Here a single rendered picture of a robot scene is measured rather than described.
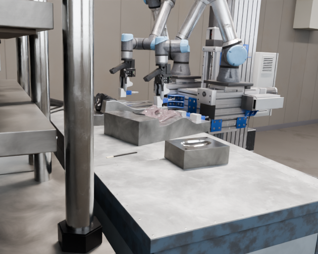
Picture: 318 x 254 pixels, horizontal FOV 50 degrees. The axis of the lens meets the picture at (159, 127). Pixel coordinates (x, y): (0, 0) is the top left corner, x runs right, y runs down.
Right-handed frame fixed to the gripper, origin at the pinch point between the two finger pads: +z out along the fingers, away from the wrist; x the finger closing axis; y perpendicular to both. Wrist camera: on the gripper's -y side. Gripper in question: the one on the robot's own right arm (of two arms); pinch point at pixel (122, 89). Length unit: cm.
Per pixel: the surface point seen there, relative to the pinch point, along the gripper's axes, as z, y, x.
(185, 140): 8, -11, -99
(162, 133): 11, -8, -74
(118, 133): 12, -26, -65
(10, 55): -15, -58, 144
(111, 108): 5.9, -19.8, -36.0
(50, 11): -32, -67, -137
